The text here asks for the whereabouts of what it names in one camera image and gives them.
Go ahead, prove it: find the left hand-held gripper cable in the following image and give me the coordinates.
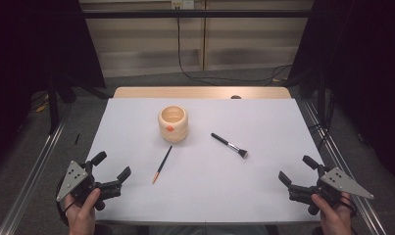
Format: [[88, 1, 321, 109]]
[[55, 182, 75, 227]]

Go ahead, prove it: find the person's left hand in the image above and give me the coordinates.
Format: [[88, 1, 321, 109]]
[[65, 188, 102, 235]]

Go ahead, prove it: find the person's right hand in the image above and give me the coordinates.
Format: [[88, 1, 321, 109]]
[[311, 192, 354, 235]]

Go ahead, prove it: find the black curtain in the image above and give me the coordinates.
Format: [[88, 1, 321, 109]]
[[0, 0, 107, 172], [287, 0, 395, 188]]

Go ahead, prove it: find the hand-held gripper cable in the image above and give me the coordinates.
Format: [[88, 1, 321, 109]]
[[55, 182, 75, 227], [339, 192, 359, 217]]

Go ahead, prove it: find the white table cover sheet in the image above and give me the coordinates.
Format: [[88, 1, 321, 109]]
[[86, 97, 325, 225]]

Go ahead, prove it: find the black makeup brush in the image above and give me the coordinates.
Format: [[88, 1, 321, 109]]
[[211, 132, 249, 160]]

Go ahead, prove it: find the black wall cable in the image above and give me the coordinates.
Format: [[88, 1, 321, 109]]
[[176, 8, 293, 87]]

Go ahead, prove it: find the right hand-held gripper cable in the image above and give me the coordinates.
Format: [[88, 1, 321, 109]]
[[339, 192, 359, 217]]

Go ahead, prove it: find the black horizontal bar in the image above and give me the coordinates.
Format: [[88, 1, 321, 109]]
[[81, 9, 313, 20]]

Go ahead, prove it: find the thin black orange-tipped paintbrush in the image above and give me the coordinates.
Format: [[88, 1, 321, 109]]
[[151, 145, 173, 185]]

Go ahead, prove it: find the black metal stand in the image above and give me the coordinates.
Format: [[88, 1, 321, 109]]
[[317, 70, 327, 124], [47, 72, 61, 135]]

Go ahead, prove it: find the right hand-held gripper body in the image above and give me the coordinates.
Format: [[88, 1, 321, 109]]
[[287, 164, 375, 216]]

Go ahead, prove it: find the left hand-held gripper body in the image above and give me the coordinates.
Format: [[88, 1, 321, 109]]
[[56, 160, 123, 212]]

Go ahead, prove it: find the aluminium floor rail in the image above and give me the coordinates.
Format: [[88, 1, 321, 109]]
[[299, 99, 387, 235], [0, 107, 73, 235]]

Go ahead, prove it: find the beige ribbed cup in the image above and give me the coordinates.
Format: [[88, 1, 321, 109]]
[[158, 105, 189, 144]]

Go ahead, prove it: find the white wall socket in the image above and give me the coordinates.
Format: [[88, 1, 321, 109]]
[[171, 0, 195, 10]]

